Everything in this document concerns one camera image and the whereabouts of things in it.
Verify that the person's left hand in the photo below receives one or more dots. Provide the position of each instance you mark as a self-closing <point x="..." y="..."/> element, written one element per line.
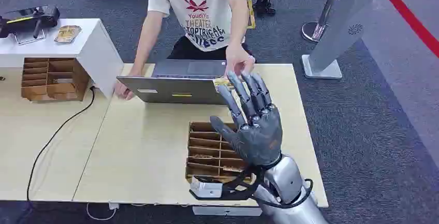
<point x="238" y="58"/>

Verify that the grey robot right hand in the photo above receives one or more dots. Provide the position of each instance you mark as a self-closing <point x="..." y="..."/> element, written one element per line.
<point x="260" y="136"/>

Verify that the person's right hand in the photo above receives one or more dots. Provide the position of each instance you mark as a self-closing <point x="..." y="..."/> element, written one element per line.
<point x="123" y="93"/>

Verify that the yellow printed card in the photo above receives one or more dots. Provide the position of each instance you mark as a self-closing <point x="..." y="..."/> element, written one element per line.
<point x="221" y="83"/>

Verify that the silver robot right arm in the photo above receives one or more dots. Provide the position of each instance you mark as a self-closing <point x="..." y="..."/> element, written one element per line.
<point x="291" y="188"/>

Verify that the white cabinet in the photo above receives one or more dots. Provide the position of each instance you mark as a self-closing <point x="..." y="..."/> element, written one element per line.
<point x="92" y="49"/>

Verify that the person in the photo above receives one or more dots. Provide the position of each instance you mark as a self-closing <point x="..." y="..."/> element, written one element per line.
<point x="202" y="16"/>

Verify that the grey laptop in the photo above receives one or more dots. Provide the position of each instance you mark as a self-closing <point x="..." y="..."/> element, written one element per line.
<point x="178" y="85"/>

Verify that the wooden card box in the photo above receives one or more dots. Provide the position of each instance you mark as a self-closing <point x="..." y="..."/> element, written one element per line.
<point x="205" y="150"/>
<point x="51" y="78"/>

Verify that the chrome stanchion base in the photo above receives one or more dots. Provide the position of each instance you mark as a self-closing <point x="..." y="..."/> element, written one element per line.
<point x="312" y="32"/>

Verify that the brown printed card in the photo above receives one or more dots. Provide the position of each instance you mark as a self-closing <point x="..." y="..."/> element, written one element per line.
<point x="68" y="34"/>

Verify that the white box under desk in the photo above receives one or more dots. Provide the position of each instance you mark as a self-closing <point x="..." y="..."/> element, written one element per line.
<point x="226" y="211"/>

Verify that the clear plastic stand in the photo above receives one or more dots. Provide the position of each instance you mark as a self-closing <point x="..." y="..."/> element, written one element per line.
<point x="29" y="38"/>

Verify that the grey kiosk pillar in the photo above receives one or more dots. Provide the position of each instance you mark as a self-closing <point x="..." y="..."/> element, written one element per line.
<point x="343" y="20"/>

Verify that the white power adapter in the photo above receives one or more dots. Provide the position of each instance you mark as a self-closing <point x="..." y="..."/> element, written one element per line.
<point x="114" y="206"/>

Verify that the black device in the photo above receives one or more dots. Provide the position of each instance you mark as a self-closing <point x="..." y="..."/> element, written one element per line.
<point x="31" y="18"/>

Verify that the black camera bracket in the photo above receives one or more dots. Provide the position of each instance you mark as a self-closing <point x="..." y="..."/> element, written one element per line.
<point x="236" y="188"/>

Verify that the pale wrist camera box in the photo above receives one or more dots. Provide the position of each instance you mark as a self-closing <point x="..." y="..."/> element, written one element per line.
<point x="205" y="189"/>

